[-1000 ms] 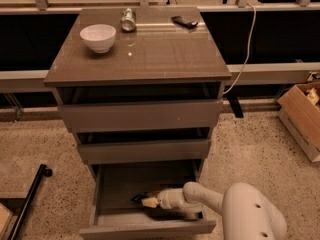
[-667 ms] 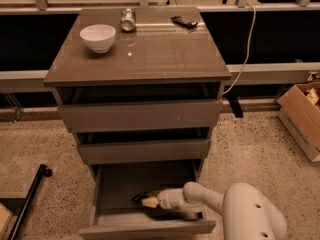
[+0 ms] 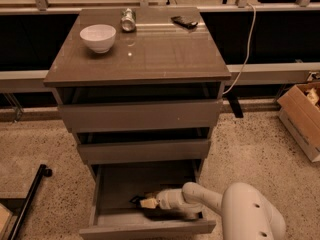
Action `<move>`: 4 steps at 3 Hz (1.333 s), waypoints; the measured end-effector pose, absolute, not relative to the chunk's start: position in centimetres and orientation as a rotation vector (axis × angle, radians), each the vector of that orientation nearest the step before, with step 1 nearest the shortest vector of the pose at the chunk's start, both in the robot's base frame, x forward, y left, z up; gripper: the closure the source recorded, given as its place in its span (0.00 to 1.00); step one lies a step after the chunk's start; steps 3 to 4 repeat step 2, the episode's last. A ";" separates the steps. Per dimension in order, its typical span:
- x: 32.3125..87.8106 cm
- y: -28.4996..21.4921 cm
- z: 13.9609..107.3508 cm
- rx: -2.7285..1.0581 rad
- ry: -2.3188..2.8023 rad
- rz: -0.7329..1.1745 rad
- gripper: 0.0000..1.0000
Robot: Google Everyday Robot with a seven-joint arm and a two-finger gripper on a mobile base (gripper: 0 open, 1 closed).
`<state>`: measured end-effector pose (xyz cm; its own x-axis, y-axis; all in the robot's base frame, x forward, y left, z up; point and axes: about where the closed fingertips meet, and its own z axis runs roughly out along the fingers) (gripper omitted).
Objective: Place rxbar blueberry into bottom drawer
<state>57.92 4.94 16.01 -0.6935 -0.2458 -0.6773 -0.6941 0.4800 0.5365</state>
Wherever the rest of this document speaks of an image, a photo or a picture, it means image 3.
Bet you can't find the blue rxbar blueberry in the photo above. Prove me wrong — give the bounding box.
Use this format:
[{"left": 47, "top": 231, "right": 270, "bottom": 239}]
[{"left": 129, "top": 195, "right": 146, "bottom": 206}]

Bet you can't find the top drawer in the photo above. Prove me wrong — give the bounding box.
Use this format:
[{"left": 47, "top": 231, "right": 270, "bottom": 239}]
[{"left": 59, "top": 83, "right": 222, "bottom": 133}]

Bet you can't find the dark snack packet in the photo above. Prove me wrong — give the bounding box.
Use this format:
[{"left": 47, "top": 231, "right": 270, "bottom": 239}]
[{"left": 171, "top": 16, "right": 198, "bottom": 29}]

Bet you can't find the grey drawer cabinet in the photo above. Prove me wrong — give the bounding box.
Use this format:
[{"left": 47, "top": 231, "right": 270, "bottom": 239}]
[{"left": 43, "top": 6, "right": 232, "bottom": 240}]

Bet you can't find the white wooden crate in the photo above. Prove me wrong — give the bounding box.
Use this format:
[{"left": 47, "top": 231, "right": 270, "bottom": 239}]
[{"left": 279, "top": 109, "right": 320, "bottom": 162}]

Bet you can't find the white ceramic bowl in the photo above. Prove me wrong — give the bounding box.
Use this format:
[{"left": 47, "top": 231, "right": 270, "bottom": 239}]
[{"left": 80, "top": 24, "right": 117, "bottom": 53}]

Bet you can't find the black metal bar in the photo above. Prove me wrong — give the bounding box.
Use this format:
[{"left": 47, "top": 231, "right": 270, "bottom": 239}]
[{"left": 7, "top": 164, "right": 52, "bottom": 240}]

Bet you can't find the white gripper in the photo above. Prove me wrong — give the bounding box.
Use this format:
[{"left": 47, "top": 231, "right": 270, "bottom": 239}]
[{"left": 140, "top": 189, "right": 184, "bottom": 210}]

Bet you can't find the middle drawer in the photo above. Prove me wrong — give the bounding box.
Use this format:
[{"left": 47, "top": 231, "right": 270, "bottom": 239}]
[{"left": 77, "top": 127, "right": 211, "bottom": 165}]

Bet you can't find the bottom drawer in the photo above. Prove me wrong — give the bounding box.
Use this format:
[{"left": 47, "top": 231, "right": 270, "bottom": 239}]
[{"left": 80, "top": 160, "right": 215, "bottom": 240}]

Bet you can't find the white cable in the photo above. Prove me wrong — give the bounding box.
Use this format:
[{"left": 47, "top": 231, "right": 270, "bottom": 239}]
[{"left": 221, "top": 2, "right": 257, "bottom": 96}]

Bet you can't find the cardboard box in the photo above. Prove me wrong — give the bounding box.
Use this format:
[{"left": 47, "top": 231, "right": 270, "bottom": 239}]
[{"left": 278, "top": 82, "right": 320, "bottom": 148}]

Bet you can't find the silver can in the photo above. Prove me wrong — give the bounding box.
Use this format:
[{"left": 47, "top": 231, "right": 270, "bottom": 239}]
[{"left": 121, "top": 8, "right": 136, "bottom": 32}]

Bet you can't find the drawer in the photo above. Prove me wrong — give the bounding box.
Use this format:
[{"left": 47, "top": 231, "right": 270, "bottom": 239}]
[
  {"left": 59, "top": 83, "right": 222, "bottom": 133},
  {"left": 80, "top": 160, "right": 215, "bottom": 240},
  {"left": 77, "top": 127, "right": 211, "bottom": 165}
]

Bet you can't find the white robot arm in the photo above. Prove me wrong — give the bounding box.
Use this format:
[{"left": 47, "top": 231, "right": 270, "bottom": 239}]
[{"left": 140, "top": 182, "right": 286, "bottom": 240}]

